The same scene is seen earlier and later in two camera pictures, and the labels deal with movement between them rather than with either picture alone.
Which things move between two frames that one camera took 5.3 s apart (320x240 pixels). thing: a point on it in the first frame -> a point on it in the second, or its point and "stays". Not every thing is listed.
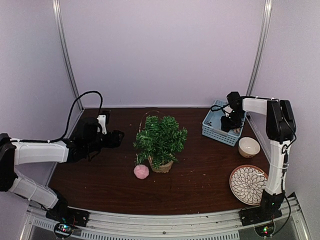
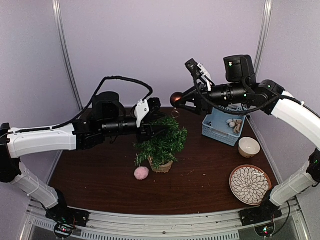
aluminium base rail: x=289 y=224 stays
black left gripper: x=113 y=141 -> x=149 y=134
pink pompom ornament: x=141 y=171 stays
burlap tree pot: x=163 y=168 stays
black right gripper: x=226 y=124 -> x=194 y=96
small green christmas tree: x=161 y=140 stays
